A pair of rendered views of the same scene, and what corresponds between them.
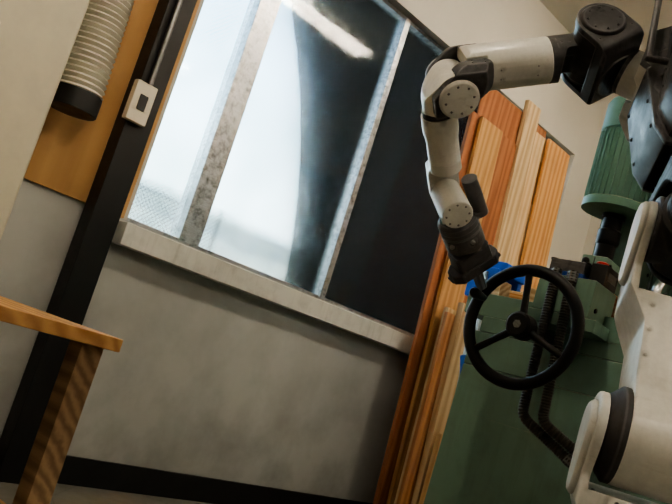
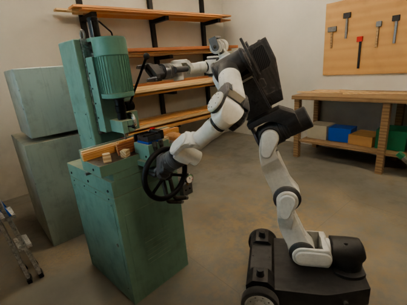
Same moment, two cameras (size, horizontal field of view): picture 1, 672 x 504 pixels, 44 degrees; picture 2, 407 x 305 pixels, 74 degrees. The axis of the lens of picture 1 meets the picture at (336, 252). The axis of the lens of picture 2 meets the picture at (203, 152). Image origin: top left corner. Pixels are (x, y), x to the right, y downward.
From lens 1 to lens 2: 191 cm
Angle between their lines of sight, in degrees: 89
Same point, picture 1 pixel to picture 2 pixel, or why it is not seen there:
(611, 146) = (117, 66)
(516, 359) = (135, 181)
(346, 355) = not seen: outside the picture
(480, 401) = (129, 206)
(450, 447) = (126, 231)
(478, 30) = not seen: outside the picture
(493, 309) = (115, 169)
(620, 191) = (129, 89)
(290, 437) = not seen: outside the picture
